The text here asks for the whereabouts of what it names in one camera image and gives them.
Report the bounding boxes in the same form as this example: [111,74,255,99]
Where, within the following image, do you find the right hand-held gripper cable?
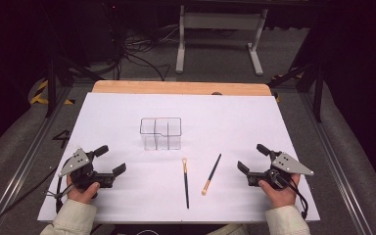
[282,174,309,220]

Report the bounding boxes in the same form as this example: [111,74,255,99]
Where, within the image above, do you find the hand-held gripper cable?
[282,174,309,220]
[0,159,76,235]

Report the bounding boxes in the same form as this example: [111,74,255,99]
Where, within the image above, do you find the black stick with orange loop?
[181,157,190,210]

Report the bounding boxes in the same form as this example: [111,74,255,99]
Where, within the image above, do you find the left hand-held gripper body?
[58,148,116,190]

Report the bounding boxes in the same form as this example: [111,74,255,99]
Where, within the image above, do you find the black floor cables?
[111,25,172,82]

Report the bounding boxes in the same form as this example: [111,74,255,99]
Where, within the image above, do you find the white table cover sheet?
[37,92,321,224]

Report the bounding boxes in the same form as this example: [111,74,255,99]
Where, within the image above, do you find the aluminium floor rail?
[0,87,73,235]
[298,91,373,235]

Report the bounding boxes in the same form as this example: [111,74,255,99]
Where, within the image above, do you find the left hand-held gripper cable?
[0,159,76,235]

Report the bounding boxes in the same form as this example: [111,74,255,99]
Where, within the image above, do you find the white metal stand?
[175,4,269,76]

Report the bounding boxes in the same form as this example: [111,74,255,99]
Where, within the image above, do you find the black tripod stand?
[43,55,106,118]
[267,62,324,123]

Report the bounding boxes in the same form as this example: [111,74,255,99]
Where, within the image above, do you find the clear plastic organizer box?
[139,117,183,151]

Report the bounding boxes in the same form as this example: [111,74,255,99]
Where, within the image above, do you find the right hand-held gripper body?
[247,150,314,191]

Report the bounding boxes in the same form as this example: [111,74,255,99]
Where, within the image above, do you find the person's right hand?
[258,173,302,210]

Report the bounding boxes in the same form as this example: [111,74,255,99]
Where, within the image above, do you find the black brush with orange tip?
[201,153,223,196]

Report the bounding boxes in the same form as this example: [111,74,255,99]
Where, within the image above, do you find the person's light clothing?
[205,223,253,235]

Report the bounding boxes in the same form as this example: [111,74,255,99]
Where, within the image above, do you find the person's left hand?
[67,174,101,205]

